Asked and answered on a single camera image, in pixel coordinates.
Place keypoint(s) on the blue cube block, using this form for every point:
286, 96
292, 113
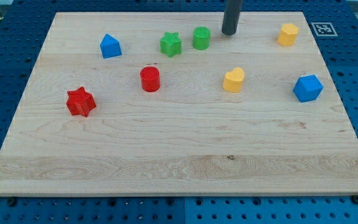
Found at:
307, 88

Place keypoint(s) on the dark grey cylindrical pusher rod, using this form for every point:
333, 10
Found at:
232, 12

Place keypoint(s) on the yellow hexagon block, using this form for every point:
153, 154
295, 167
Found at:
288, 34

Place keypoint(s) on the green star block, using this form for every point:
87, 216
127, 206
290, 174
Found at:
170, 44

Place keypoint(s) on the red star block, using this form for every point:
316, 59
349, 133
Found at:
80, 102

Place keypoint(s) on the yellow heart block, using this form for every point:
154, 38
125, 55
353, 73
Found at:
233, 80

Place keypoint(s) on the green cylinder block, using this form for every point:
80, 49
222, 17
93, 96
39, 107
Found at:
201, 38

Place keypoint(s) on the red cylinder block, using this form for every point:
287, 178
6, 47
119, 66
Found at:
150, 79

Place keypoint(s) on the white fiducial marker tag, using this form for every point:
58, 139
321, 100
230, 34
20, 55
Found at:
324, 29

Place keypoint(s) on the light wooden board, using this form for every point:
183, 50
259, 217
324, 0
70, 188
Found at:
190, 137

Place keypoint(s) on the blue pentagon house block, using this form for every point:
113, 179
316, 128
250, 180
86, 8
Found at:
110, 47

